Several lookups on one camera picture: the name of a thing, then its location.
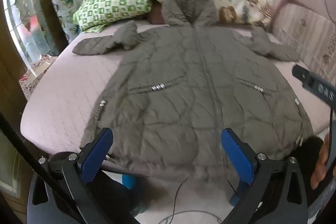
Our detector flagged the thin black wire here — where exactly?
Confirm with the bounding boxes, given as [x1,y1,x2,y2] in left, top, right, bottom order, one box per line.
[324,0,336,23]

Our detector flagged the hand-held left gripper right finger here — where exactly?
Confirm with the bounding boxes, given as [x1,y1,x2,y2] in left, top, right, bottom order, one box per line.
[221,127,308,224]

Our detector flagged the reddish brown pillow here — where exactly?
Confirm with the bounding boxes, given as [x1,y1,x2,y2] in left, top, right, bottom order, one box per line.
[147,1,168,25]

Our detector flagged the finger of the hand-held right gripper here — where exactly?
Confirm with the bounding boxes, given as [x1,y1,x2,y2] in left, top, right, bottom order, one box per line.
[292,64,319,93]

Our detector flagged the striped pink cushion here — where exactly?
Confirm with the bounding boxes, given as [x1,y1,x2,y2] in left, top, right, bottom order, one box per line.
[272,0,336,83]

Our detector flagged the grey quilted hooded jacket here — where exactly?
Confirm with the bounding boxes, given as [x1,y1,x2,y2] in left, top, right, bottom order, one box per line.
[72,0,315,182]

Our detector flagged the pale patterned pillow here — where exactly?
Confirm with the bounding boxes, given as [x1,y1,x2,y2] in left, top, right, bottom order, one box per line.
[51,0,79,43]

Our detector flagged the person's right hand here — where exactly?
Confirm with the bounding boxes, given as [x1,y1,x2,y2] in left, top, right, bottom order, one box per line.
[310,132,336,190]

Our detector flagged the bed with pink sheet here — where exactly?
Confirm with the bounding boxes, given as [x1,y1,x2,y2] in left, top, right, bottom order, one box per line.
[20,19,336,180]

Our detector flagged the thin grey floor cable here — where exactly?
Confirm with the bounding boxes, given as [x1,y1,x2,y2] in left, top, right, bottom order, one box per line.
[157,182,223,224]

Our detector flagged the brown wooden post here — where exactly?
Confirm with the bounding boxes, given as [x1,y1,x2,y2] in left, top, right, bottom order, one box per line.
[34,0,69,56]

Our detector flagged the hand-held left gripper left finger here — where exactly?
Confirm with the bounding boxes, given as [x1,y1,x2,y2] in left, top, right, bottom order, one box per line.
[38,127,116,224]

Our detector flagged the green checkered pillow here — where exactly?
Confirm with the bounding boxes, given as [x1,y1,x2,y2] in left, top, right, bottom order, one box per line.
[72,0,154,33]

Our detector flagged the thick black cable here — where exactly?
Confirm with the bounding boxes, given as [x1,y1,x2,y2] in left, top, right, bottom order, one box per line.
[0,112,82,224]

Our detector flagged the red flower print cloth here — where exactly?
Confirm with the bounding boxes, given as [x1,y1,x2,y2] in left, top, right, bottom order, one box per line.
[18,55,59,100]

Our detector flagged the window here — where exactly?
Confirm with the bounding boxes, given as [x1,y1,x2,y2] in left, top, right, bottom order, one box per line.
[3,0,50,58]

